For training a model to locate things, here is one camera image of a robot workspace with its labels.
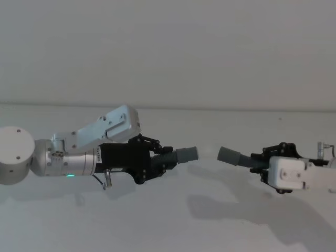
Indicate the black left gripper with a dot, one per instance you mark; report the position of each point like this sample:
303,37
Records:
123,157

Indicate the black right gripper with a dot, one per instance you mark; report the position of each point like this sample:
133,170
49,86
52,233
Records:
309,159

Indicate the white table cloth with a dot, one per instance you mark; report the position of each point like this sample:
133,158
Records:
168,223

